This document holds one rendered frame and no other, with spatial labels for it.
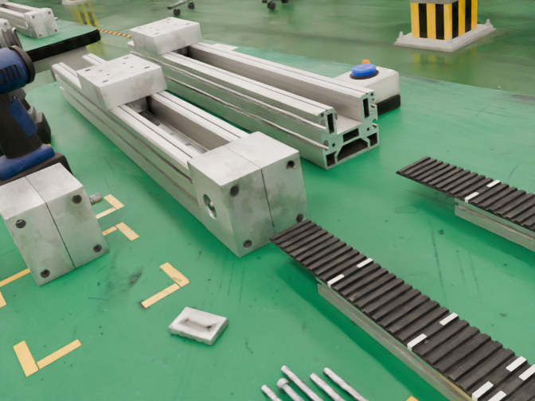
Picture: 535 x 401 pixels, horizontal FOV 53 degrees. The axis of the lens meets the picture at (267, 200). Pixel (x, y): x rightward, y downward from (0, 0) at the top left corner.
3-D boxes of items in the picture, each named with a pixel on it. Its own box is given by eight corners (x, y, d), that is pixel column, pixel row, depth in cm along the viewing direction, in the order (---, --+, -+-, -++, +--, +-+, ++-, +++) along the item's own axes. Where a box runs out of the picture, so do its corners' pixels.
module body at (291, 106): (380, 145, 78) (375, 89, 74) (325, 170, 74) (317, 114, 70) (172, 64, 140) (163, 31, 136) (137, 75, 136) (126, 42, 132)
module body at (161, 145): (271, 196, 71) (259, 138, 66) (205, 227, 67) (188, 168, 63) (103, 86, 133) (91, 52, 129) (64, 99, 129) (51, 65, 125)
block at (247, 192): (326, 213, 64) (316, 142, 60) (239, 258, 60) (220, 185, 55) (286, 188, 71) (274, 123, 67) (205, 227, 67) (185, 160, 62)
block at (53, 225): (128, 243, 67) (103, 177, 62) (38, 287, 62) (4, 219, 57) (101, 216, 74) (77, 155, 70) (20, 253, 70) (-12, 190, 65)
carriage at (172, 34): (206, 52, 120) (199, 22, 116) (162, 68, 115) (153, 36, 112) (178, 44, 132) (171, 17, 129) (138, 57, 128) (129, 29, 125)
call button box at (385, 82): (401, 106, 89) (400, 69, 85) (356, 126, 85) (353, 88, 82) (369, 96, 95) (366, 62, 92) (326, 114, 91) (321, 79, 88)
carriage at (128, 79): (172, 103, 93) (161, 66, 89) (112, 126, 89) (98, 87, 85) (141, 87, 105) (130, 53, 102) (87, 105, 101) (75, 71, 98)
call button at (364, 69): (381, 76, 87) (380, 64, 86) (363, 84, 85) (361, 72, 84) (365, 72, 90) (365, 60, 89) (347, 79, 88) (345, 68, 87)
